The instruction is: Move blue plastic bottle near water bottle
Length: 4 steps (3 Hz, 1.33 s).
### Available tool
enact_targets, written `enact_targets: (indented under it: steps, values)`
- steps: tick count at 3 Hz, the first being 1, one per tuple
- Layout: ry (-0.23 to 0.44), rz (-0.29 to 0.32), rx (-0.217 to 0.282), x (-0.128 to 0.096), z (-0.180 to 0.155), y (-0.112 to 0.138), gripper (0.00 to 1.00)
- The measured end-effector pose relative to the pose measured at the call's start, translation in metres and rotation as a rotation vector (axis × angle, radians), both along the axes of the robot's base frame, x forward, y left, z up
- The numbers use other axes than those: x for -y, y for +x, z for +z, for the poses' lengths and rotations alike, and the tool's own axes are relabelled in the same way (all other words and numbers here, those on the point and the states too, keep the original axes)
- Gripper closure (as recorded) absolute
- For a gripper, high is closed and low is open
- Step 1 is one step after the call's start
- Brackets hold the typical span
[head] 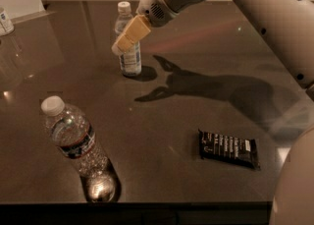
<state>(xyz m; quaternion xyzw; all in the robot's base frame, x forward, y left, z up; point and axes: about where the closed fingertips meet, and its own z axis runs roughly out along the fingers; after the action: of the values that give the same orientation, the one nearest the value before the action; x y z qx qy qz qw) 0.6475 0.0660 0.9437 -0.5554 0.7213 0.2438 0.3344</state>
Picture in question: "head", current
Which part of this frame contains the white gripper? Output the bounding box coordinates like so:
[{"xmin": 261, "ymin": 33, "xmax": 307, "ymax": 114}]
[{"xmin": 112, "ymin": 0, "xmax": 204, "ymax": 56}]

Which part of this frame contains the blue label plastic bottle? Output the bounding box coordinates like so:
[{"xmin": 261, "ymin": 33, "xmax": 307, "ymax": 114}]
[{"xmin": 115, "ymin": 1, "xmax": 141, "ymax": 77}]

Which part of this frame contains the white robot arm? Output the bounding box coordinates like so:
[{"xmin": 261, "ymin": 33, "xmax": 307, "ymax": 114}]
[{"xmin": 112, "ymin": 0, "xmax": 314, "ymax": 225}]

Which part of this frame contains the clear water bottle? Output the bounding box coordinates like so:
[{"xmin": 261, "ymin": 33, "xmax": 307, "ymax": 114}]
[{"xmin": 41, "ymin": 95, "xmax": 121, "ymax": 202}]

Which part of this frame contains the white container at left edge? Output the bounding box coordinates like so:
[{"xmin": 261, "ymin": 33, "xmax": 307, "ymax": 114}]
[{"xmin": 0, "ymin": 7, "xmax": 15, "ymax": 36}]

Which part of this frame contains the black snack bar wrapper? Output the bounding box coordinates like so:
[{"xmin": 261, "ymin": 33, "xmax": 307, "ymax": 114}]
[{"xmin": 198, "ymin": 130, "xmax": 260, "ymax": 170}]

